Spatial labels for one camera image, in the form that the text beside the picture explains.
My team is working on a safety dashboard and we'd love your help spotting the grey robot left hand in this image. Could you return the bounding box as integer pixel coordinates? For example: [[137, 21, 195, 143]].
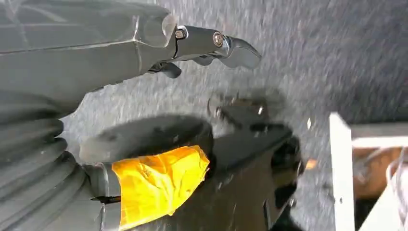
[[0, 0, 263, 231]]

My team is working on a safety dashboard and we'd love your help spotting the white desk leg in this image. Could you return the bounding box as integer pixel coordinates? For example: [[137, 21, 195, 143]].
[[329, 112, 408, 231]]

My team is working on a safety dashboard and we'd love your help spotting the brown box under desk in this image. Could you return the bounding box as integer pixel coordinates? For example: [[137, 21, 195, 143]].
[[352, 146, 406, 201]]

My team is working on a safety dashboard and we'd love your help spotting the white cable bundle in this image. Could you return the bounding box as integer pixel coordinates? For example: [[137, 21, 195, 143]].
[[385, 150, 408, 225]]

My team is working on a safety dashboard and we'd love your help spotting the black robot leg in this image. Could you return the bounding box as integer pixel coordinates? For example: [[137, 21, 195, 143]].
[[134, 91, 304, 231]]

